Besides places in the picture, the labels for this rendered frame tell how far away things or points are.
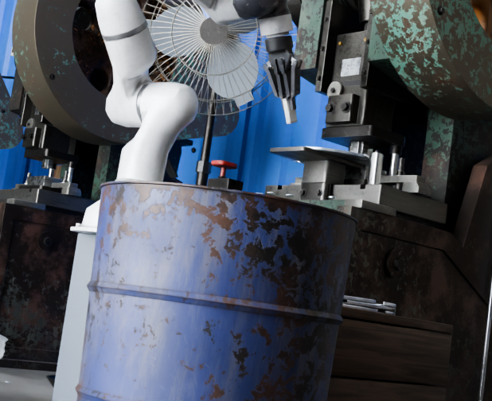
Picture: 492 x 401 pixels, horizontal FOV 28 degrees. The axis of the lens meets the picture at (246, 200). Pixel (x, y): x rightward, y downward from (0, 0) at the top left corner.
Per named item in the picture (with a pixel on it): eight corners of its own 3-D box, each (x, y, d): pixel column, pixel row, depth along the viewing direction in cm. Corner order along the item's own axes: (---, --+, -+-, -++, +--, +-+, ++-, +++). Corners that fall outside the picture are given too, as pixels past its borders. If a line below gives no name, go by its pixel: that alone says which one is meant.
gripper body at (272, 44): (256, 39, 270) (263, 73, 272) (279, 36, 264) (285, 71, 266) (275, 36, 275) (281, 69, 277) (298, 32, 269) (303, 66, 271)
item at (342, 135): (369, 143, 280) (372, 124, 281) (318, 146, 295) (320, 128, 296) (405, 155, 291) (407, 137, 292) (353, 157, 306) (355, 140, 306)
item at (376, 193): (378, 206, 264) (381, 184, 265) (262, 204, 297) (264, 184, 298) (446, 224, 284) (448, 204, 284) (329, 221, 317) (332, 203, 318)
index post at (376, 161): (373, 184, 268) (378, 149, 269) (365, 184, 270) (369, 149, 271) (380, 186, 270) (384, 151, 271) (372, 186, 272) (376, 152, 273)
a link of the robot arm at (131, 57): (128, 40, 227) (71, 43, 238) (162, 136, 238) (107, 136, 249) (156, 20, 235) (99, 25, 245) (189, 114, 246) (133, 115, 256)
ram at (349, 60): (353, 121, 279) (365, 19, 283) (314, 123, 290) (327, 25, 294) (392, 134, 291) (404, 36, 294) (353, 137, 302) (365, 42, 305)
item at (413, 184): (417, 192, 270) (422, 154, 272) (370, 192, 283) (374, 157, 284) (431, 196, 274) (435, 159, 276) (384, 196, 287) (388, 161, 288)
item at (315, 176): (298, 193, 265) (304, 144, 267) (262, 193, 276) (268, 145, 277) (359, 210, 282) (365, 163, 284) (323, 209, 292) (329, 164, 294)
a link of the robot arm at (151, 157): (166, 180, 228) (181, 75, 231) (107, 177, 239) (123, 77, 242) (196, 188, 237) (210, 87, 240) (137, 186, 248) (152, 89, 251)
